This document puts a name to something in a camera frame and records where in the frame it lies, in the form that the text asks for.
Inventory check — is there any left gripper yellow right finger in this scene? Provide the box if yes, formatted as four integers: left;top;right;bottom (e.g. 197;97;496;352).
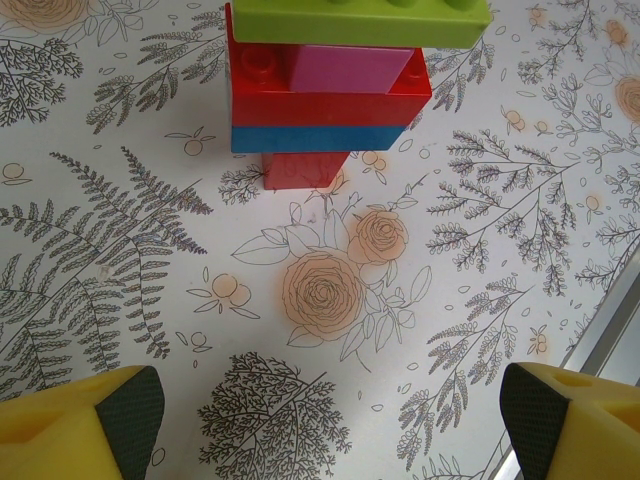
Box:
499;362;640;480

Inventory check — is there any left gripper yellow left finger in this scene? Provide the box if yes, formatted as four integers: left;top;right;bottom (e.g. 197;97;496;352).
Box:
0;364;166;480

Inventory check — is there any small red lego brick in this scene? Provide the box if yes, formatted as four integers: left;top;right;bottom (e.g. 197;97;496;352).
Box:
259;149;350;192

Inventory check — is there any long blue lego brick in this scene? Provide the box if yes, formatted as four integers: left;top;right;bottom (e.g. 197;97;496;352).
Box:
229;123;409;155

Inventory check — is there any long red lego brick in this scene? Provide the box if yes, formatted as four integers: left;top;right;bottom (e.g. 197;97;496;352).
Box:
224;2;434;129

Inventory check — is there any small pink lego brick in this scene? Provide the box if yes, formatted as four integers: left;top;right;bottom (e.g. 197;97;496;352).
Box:
287;43;417;95

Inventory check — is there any long green lego brick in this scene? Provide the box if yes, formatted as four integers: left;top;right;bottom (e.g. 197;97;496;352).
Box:
228;0;492;50

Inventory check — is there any floral patterned table cover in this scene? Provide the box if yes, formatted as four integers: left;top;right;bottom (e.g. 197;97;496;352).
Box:
0;0;640;480

